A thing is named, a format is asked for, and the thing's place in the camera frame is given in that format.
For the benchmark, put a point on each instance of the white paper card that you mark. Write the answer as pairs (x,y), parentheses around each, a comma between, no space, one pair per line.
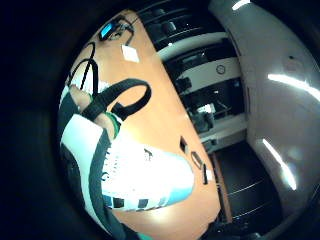
(130,53)

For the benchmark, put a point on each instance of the small black block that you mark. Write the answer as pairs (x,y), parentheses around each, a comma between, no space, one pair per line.
(183,145)

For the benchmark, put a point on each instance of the ceiling strip lamp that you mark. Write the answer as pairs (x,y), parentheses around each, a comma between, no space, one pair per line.
(280,165)
(240,4)
(293,84)

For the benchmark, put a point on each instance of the white and teal box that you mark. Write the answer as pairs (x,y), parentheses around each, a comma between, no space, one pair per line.
(146,173)

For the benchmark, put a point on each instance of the small black frame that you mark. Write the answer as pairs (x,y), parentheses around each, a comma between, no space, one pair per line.
(196,160)

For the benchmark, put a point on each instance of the small black bar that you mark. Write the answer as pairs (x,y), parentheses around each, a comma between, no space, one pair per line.
(205,174)

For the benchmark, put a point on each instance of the phone with blue screen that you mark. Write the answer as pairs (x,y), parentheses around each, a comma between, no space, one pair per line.
(106,30)

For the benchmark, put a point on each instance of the round wall clock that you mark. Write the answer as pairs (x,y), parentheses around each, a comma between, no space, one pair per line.
(220,69)

